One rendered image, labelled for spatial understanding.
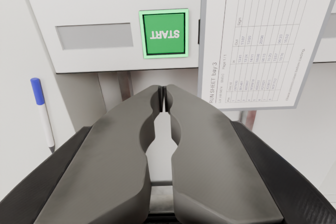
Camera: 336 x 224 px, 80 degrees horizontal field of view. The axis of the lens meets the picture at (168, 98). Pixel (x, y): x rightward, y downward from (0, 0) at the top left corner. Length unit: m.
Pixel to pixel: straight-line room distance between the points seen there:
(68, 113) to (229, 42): 0.25
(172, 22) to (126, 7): 0.06
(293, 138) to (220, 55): 0.41
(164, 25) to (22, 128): 0.27
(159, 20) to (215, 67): 0.09
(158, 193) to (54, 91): 0.41
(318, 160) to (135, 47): 0.61
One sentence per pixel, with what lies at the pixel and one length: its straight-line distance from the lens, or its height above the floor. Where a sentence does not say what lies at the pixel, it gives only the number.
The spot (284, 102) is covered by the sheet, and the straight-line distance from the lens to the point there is 0.34.
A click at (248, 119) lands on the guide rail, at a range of 0.49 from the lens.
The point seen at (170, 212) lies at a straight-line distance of 0.72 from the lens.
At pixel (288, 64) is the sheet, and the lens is 0.31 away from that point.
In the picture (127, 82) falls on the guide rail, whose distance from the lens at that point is 0.41.
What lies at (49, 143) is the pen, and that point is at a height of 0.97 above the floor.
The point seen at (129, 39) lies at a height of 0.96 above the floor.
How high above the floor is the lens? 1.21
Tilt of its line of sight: 58 degrees down
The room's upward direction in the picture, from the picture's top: 180 degrees clockwise
